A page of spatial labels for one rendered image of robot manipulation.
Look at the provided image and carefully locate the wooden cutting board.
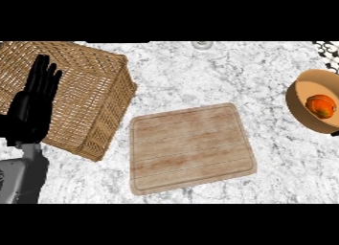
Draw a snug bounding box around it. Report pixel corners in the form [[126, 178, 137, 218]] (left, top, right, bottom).
[[129, 101, 258, 196]]

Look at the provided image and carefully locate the tan pot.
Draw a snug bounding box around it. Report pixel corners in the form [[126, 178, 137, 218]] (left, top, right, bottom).
[[285, 68, 339, 138]]

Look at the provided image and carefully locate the black white patterned object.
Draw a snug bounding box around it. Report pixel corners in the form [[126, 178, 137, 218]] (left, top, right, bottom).
[[313, 41, 339, 81]]

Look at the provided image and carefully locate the orange squash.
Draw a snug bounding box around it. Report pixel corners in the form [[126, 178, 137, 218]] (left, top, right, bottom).
[[304, 94, 338, 120]]

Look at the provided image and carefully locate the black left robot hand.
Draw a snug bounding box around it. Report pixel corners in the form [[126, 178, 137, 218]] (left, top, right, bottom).
[[0, 54, 64, 147]]

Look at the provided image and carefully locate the brown wicker basket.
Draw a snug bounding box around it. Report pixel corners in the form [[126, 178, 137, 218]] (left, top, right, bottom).
[[0, 41, 140, 163]]

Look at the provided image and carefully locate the small grey white object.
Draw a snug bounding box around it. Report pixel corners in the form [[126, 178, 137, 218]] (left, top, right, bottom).
[[191, 41, 216, 52]]

